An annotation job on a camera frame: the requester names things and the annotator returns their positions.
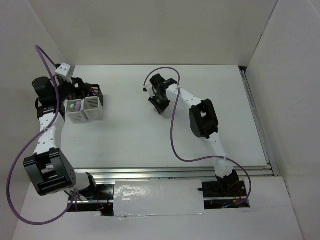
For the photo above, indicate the shiny white cover sheet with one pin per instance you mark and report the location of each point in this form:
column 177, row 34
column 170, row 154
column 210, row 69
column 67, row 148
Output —
column 158, row 198

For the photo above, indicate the purple highlighter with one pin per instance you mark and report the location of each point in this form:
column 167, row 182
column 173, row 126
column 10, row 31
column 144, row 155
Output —
column 78, row 106

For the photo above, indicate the green highlighter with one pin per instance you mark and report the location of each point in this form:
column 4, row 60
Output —
column 72, row 107

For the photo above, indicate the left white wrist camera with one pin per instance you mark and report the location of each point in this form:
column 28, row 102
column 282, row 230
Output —
column 63, row 71

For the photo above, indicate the white slatted organizer container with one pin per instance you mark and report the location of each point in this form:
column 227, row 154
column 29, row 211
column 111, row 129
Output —
column 91, row 107

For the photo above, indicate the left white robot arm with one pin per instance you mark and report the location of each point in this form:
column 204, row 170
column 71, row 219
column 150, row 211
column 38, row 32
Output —
column 48, row 168

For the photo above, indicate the aluminium rail frame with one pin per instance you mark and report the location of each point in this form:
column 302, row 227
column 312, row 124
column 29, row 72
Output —
column 132, row 141

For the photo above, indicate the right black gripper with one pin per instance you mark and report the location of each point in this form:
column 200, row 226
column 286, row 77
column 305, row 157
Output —
column 160, row 108

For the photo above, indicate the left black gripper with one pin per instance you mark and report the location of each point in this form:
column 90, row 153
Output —
column 82, row 92

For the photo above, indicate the blue ballpoint pen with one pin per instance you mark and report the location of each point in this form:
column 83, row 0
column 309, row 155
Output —
column 94, row 92

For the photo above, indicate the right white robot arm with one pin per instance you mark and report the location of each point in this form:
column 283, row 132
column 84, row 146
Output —
column 204, row 124

